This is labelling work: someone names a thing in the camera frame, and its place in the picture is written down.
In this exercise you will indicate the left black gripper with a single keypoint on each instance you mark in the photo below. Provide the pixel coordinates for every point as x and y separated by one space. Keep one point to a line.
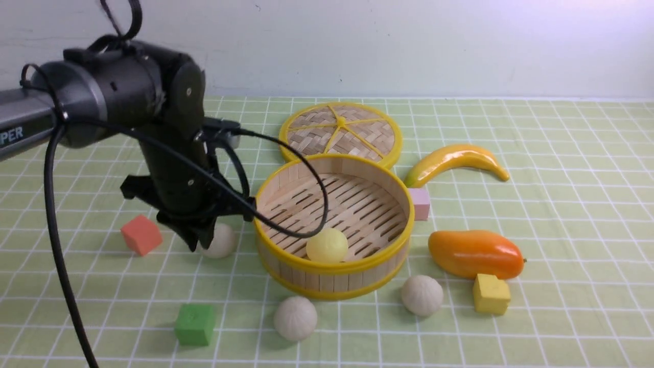
190 207

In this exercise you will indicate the white bun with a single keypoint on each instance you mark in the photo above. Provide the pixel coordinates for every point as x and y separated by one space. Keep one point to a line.
295 318
223 244
422 295

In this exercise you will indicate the white bun front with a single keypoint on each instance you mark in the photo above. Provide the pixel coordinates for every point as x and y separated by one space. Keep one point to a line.
295 318

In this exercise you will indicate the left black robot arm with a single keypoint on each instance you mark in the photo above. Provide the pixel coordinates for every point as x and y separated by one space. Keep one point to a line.
152 91

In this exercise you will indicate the bamboo steamer tray yellow rim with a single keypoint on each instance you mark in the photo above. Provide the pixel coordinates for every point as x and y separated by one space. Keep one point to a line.
367 202

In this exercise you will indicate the bamboo steamer lid yellow rim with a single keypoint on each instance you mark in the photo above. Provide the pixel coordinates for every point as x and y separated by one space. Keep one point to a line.
345 128

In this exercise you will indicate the red foam cube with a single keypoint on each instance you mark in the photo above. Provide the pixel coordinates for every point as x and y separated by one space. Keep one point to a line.
141 235

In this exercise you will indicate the green foam cube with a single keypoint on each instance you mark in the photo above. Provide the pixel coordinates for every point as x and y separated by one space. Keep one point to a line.
195 324

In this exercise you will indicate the yellow bun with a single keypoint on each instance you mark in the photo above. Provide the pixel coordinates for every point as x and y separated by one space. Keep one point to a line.
328 246

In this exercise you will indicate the pink foam cube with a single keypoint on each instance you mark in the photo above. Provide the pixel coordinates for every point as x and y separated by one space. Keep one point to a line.
421 203

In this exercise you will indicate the orange toy mango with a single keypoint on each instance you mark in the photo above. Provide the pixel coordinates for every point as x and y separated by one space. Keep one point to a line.
465 254

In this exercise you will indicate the yellow toy banana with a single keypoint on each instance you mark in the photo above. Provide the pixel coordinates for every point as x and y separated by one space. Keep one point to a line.
451 157

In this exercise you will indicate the yellow foam cube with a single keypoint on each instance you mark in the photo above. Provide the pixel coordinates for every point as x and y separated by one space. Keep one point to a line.
491 295

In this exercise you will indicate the green checkered tablecloth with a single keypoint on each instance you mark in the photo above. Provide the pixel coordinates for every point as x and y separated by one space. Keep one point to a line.
579 205

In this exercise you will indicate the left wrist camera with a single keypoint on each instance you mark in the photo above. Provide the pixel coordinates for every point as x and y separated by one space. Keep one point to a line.
219 133

